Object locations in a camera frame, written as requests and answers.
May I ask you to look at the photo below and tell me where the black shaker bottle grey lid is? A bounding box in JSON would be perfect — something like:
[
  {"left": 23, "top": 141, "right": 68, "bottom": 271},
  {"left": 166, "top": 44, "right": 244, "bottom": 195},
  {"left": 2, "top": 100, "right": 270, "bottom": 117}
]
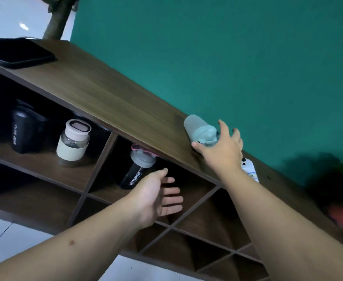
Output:
[{"left": 119, "top": 144, "right": 159, "bottom": 191}]

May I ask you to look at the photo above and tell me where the glass bottle with beige sleeve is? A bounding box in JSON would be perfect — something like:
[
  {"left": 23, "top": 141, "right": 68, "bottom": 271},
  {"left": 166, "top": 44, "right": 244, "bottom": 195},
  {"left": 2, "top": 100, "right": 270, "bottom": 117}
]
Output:
[{"left": 56, "top": 119, "right": 92, "bottom": 167}]

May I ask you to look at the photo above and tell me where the white plastic tube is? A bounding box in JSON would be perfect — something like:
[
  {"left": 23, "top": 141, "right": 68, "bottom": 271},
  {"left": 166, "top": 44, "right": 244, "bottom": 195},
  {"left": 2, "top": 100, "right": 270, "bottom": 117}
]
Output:
[{"left": 241, "top": 158, "right": 260, "bottom": 183}]

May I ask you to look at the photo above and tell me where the brown tree trunk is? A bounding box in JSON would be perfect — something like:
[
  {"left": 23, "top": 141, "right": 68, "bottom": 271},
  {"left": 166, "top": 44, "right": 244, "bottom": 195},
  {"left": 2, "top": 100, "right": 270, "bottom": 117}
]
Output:
[{"left": 38, "top": 0, "right": 81, "bottom": 41}]

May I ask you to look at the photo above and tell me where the black smartphone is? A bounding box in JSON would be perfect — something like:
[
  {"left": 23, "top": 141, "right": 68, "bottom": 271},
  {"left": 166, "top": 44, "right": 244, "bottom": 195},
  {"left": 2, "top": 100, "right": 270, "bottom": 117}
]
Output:
[{"left": 0, "top": 37, "right": 57, "bottom": 69}]

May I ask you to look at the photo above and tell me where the person's right forearm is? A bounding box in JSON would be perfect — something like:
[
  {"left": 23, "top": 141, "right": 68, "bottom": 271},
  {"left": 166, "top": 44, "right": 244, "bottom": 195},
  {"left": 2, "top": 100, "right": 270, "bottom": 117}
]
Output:
[{"left": 217, "top": 168, "right": 343, "bottom": 281}]

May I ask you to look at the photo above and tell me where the person's left hand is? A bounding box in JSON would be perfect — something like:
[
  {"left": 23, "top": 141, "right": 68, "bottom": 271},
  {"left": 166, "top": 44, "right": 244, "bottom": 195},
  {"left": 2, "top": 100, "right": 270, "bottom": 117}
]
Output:
[{"left": 128, "top": 168, "right": 184, "bottom": 229}]

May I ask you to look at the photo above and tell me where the pale green shaker bottle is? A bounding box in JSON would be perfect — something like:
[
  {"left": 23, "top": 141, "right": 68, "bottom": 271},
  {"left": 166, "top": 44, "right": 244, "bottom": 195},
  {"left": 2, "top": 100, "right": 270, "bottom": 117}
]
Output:
[{"left": 184, "top": 114, "right": 220, "bottom": 147}]

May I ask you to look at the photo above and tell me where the brown wooden shelf cabinet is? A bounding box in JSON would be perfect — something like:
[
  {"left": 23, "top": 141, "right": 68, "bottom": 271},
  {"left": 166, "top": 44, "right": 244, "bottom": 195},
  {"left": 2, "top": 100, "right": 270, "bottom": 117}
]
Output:
[{"left": 0, "top": 38, "right": 343, "bottom": 281}]

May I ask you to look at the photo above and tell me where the black sport bottle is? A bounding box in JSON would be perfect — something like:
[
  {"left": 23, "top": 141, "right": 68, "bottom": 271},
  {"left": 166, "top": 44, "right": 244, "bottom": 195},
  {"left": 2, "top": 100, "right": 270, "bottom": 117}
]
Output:
[{"left": 11, "top": 99, "right": 48, "bottom": 154}]

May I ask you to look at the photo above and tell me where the person's left forearm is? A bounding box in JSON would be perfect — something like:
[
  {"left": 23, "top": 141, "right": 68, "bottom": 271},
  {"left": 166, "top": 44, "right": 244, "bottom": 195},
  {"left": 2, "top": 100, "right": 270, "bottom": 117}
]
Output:
[{"left": 0, "top": 199, "right": 148, "bottom": 281}]

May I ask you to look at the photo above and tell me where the person's right hand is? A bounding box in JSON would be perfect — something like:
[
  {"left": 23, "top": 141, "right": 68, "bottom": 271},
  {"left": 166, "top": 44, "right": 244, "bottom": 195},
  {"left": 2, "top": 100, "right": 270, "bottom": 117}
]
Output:
[{"left": 191, "top": 120, "right": 244, "bottom": 178}]

